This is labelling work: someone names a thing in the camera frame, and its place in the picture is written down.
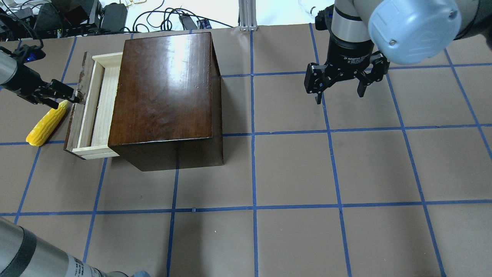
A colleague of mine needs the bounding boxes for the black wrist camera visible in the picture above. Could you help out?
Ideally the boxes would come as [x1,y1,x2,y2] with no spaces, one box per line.
[13,45,46,64]

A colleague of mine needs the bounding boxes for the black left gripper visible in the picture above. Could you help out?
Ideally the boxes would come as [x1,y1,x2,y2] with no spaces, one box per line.
[8,68,80,109]

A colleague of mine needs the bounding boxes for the light wood drawer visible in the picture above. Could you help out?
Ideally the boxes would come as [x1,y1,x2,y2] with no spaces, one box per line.
[63,52,123,160]

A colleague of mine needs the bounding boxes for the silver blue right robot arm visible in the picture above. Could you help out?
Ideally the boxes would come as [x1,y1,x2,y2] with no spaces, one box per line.
[304,0,491,104]

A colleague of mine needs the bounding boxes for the dark wooden drawer cabinet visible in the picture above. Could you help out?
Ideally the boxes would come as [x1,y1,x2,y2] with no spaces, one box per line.
[108,32,224,171]

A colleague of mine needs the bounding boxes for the black power adapter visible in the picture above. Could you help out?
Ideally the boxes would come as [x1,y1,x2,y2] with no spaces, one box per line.
[179,13,198,30]

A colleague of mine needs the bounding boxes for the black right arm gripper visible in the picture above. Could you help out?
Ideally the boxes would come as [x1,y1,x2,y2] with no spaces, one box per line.
[304,37,390,105]

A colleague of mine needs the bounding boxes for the aluminium frame post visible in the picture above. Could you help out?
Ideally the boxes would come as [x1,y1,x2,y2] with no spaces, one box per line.
[238,0,258,32]

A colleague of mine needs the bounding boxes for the black electronics box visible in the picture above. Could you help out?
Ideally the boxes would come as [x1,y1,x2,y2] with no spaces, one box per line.
[33,0,103,38]

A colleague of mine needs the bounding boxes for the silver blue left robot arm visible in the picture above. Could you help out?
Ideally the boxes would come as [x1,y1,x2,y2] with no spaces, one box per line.
[1,47,125,277]

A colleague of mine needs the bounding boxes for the yellow corn cob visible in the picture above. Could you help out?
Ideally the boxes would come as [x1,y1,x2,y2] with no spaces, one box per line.
[26,100,69,147]

